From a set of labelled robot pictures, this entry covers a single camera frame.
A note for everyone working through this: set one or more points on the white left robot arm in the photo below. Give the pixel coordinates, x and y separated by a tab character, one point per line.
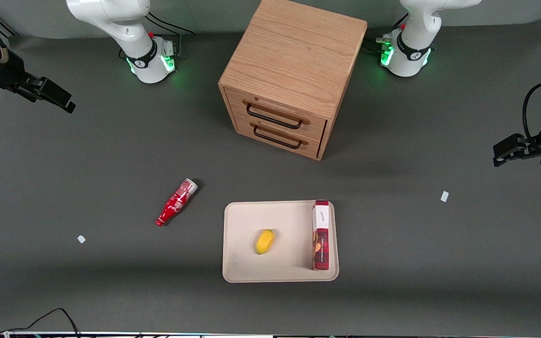
416	28

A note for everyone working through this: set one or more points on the red coke bottle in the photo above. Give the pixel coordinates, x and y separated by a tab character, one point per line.
175	203

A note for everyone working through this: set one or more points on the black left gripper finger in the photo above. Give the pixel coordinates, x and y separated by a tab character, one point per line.
510	149

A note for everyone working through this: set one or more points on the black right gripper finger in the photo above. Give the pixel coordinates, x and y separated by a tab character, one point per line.
54	93

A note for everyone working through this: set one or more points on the beige plastic tray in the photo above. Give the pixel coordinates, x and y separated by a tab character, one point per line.
289	225

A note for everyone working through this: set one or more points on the yellow lemon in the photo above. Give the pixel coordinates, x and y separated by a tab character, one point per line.
264	241

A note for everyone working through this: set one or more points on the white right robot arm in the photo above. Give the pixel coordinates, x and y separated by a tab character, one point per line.
111	19

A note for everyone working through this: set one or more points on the red cookie box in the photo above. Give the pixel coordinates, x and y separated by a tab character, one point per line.
321	239

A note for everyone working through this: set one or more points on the wooden drawer cabinet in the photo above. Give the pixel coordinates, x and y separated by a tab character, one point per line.
294	51

